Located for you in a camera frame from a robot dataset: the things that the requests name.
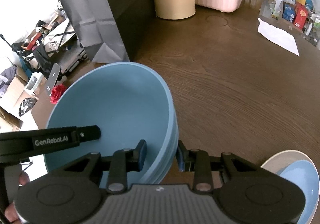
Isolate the grey phone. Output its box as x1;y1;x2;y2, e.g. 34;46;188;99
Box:
46;64;61;97

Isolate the wire rack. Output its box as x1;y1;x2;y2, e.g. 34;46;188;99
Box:
304;10;320;40

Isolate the blue box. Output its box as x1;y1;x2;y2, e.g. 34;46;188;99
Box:
282;3;297;21

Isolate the brown cardboard box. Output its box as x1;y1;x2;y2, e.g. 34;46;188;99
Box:
0;67;38;134

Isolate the white plastic bag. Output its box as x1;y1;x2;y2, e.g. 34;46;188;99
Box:
271;0;294;20

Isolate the beige plate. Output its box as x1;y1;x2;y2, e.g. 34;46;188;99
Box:
260;149;319;189

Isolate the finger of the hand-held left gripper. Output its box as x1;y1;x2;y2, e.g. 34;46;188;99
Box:
0;125;101;142

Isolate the black paper bag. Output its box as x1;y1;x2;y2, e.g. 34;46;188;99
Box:
46;0;157;63

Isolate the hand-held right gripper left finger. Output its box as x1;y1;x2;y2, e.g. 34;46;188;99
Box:
62;140;147;192

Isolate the blue plate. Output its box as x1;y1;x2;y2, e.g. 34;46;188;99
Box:
277;160;318;224

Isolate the person's left hand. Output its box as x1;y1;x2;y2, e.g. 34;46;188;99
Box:
4;173;30;223

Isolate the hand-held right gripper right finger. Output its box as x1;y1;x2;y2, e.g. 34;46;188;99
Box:
176;140;259;192

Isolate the red rose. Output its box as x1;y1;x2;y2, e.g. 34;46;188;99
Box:
49;84;66;104

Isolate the white paper sheet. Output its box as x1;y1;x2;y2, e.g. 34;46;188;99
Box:
257;17;300;57

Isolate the red box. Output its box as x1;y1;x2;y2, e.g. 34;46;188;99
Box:
293;4;308;27

